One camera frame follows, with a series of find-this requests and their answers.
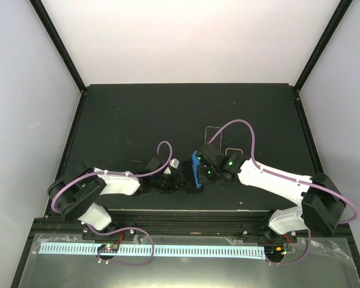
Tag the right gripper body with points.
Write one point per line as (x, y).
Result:
(210, 177)

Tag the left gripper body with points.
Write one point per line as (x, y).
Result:
(167, 185)

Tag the beige phone case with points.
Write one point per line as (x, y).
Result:
(231, 151)

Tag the pink phone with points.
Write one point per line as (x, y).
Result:
(211, 135)

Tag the black phone case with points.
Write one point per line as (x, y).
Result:
(189, 183)

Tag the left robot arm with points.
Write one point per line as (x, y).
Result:
(74, 194)

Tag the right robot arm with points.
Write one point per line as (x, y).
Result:
(318, 205)

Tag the left control board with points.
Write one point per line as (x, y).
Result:
(108, 248)

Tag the control board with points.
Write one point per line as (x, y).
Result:
(108, 248)
(276, 250)

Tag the right control board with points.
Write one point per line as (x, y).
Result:
(276, 250)

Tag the white slotted cable duct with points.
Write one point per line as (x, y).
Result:
(204, 251)

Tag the right black frame post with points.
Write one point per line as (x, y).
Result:
(322, 43)

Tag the black frame post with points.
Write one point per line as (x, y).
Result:
(322, 43)
(58, 43)

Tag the left black frame post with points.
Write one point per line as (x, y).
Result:
(58, 43)

